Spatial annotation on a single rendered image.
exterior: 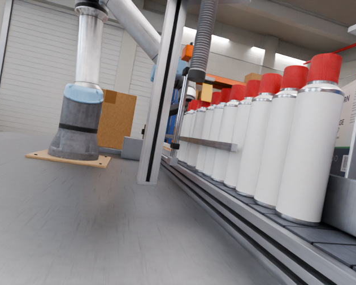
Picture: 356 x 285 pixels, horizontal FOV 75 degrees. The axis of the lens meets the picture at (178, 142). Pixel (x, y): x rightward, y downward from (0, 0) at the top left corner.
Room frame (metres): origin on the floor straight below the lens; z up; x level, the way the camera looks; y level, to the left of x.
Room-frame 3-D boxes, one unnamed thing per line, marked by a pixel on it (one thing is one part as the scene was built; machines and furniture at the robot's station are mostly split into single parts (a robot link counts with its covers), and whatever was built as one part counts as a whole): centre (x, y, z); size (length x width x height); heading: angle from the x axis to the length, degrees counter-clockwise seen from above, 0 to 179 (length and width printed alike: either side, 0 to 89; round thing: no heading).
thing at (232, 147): (0.92, 0.04, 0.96); 1.07 x 0.01 x 0.01; 15
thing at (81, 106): (0.76, 0.33, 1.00); 0.13 x 0.12 x 0.14; 19
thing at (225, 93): (0.54, -0.09, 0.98); 0.05 x 0.05 x 0.20
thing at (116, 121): (1.25, 0.39, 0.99); 0.30 x 0.24 x 0.27; 14
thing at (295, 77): (0.34, -0.15, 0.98); 0.05 x 0.05 x 0.20
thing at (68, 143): (0.75, 0.32, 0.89); 0.15 x 0.15 x 0.10
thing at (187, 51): (0.63, -0.02, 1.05); 0.10 x 0.04 x 0.33; 105
